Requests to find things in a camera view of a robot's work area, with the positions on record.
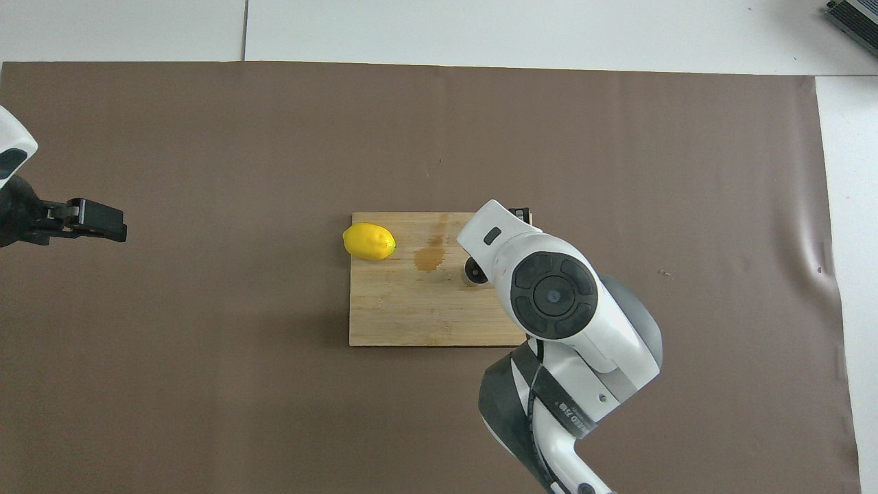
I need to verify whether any yellow lemon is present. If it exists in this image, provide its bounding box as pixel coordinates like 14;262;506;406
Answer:
342;222;397;261

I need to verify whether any brown paper table mat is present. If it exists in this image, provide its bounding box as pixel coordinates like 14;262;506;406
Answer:
0;60;862;494

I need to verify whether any steel double jigger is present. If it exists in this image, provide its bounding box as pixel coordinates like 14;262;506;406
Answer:
460;255;492;288

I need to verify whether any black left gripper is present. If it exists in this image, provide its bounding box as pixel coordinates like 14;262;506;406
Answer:
0;174;129;249

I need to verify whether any grey ribbed device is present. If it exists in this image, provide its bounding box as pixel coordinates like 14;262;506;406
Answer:
825;0;878;58

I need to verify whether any wooden cutting board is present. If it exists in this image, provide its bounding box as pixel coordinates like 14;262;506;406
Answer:
348;211;536;347

